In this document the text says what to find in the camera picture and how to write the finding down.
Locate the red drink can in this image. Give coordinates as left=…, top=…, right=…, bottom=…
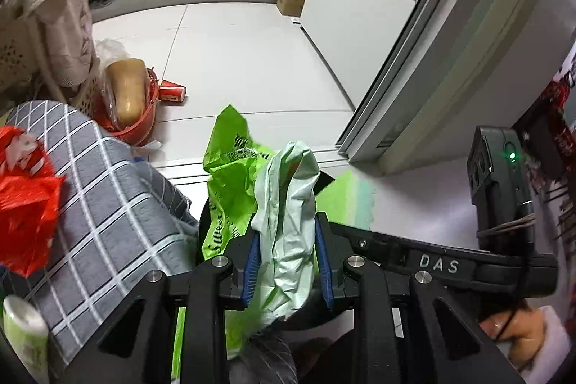
left=158, top=80, right=186, bottom=104

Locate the black tracker device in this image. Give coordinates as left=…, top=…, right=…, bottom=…
left=467, top=127, right=535, bottom=255

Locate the pink patterned bag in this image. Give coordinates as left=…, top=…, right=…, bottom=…
left=33, top=0, right=94, bottom=88

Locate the sliding door frame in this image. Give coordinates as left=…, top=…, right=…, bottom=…
left=337, top=0, right=574, bottom=173

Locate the light green white bottle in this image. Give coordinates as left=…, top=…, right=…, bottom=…
left=3, top=294, right=50, bottom=384

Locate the black trash bin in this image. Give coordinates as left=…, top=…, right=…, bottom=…
left=225, top=171, right=375, bottom=359

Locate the grey checked tablecloth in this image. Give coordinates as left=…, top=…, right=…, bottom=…
left=1, top=100, right=198, bottom=374

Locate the person right hand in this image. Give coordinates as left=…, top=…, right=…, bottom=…
left=478, top=309, right=546, bottom=367

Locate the red plastic bag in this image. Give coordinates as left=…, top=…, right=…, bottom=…
left=0, top=126, right=66, bottom=278

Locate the red plastic basket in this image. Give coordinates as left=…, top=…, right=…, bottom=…
left=92, top=68, right=159, bottom=147

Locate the pale green plastic bag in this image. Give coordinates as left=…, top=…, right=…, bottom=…
left=251, top=140, right=320, bottom=329

